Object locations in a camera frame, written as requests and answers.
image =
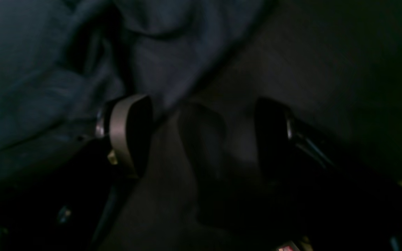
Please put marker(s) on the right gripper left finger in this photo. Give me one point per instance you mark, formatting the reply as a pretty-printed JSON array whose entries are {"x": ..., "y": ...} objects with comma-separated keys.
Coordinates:
[{"x": 126, "y": 124}]

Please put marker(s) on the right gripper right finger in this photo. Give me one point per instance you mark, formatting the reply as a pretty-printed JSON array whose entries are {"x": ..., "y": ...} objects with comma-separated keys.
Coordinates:
[{"x": 290, "y": 151}]

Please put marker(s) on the dark grey T-shirt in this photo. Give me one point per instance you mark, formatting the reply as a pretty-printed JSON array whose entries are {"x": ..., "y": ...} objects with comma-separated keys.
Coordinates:
[{"x": 61, "y": 60}]

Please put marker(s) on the black table cloth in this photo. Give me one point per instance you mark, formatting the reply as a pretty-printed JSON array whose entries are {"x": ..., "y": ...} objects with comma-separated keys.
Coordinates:
[{"x": 338, "y": 65}]

